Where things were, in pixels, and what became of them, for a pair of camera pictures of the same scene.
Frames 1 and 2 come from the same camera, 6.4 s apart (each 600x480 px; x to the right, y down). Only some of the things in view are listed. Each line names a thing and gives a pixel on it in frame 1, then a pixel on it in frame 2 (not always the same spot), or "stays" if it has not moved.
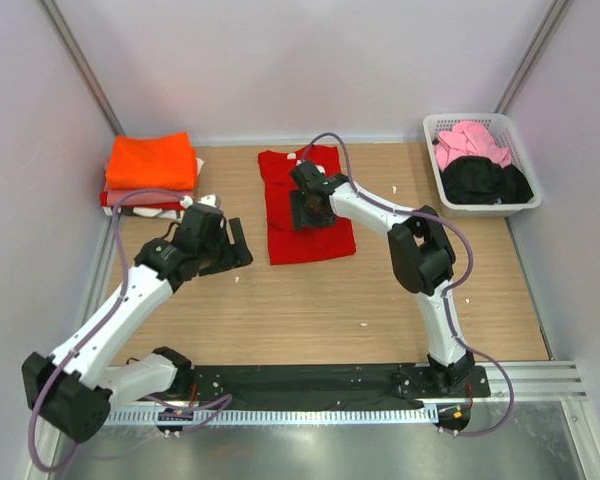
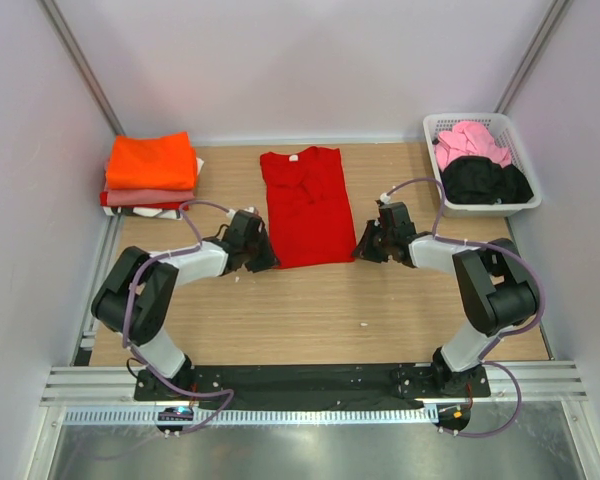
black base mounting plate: (330, 383) stays
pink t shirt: (469, 139) stays
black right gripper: (299, 218) → (364, 249)
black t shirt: (477, 180) stays
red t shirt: (288, 245) stays
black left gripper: (242, 254) → (268, 259)
